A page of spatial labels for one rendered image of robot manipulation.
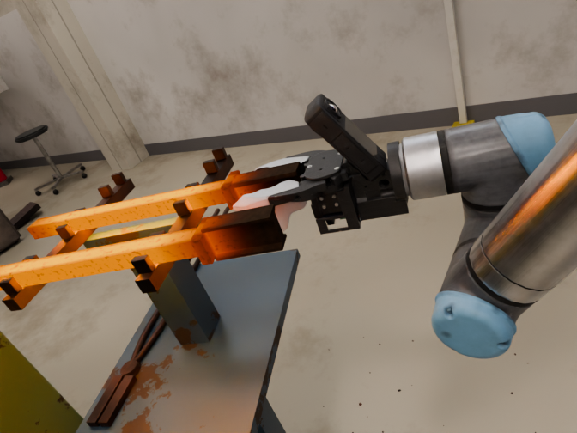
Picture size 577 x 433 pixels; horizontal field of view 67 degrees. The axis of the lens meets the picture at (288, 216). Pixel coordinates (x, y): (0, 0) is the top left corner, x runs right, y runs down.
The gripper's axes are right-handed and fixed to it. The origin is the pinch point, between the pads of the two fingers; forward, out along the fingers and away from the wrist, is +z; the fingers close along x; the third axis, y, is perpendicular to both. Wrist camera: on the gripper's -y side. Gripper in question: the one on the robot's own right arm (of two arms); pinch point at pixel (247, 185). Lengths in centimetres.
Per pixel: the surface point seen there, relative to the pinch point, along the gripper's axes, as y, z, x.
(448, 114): 91, -35, 226
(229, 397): 26.4, 9.4, -13.4
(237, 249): 1.8, -1.6, -11.7
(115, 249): -0.8, 13.9, -11.7
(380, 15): 24, -7, 236
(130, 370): 25.2, 29.5, -8.9
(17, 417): 26, 48, -17
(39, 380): 25, 49, -10
